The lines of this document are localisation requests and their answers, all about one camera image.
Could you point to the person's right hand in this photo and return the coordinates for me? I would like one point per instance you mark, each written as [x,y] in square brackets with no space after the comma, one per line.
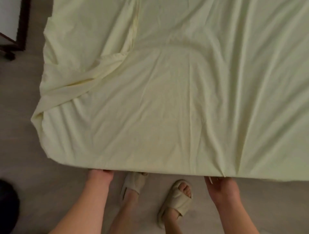
[223,190]

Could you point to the person's left hand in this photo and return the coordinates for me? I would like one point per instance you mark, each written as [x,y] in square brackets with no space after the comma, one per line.
[100,177]

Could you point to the pale yellow bed sheet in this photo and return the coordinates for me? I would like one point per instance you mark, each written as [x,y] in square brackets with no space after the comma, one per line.
[157,96]

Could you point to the person's left forearm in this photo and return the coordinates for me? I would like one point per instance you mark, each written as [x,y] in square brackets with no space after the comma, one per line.
[82,212]

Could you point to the person's right forearm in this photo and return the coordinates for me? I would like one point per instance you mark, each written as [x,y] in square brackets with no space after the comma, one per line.
[235,219]

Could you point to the person's right leg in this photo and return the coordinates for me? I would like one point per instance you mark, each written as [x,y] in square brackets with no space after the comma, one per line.
[171,223]

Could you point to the beige left slipper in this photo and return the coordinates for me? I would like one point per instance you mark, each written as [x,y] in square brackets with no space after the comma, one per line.
[135,183]

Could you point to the beige slipper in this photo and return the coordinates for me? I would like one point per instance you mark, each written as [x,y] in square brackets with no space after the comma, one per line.
[135,183]
[178,201]

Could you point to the beige right slipper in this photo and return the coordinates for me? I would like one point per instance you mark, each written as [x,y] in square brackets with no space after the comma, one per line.
[178,201]

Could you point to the small dark bottle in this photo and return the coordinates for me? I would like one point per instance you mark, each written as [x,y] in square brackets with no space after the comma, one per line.
[9,56]

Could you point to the white wardrobe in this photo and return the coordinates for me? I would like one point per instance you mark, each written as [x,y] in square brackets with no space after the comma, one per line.
[8,19]

